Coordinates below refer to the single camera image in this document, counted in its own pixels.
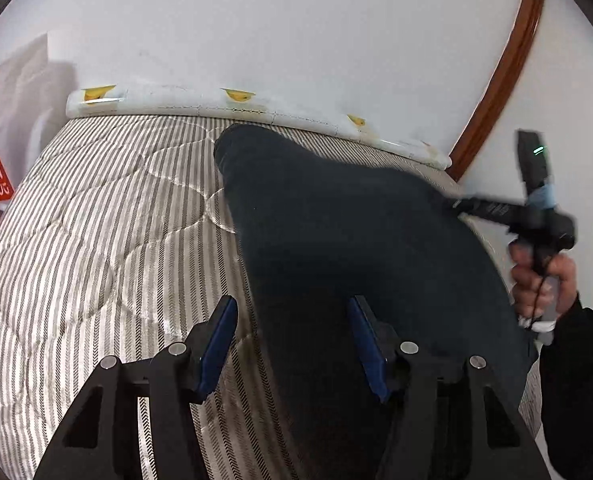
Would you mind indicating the striped mattress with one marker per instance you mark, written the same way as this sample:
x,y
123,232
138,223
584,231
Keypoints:
x,y
118,241

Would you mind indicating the person's right hand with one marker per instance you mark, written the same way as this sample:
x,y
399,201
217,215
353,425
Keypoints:
x,y
533,293

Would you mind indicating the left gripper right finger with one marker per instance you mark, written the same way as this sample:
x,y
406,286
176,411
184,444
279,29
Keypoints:
x,y
376,343

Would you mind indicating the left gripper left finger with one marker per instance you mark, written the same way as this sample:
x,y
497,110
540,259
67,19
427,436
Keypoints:
x,y
208,344

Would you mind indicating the black sleeve forearm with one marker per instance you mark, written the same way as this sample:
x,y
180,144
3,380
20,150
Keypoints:
x,y
566,367

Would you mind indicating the white Miniso plastic bag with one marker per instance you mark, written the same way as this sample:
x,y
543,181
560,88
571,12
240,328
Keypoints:
x,y
33,92

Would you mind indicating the black sweatshirt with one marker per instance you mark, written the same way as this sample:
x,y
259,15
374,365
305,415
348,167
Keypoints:
x,y
314,233

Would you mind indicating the brown wooden door frame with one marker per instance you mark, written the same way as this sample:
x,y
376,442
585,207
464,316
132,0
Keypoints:
x,y
499,89

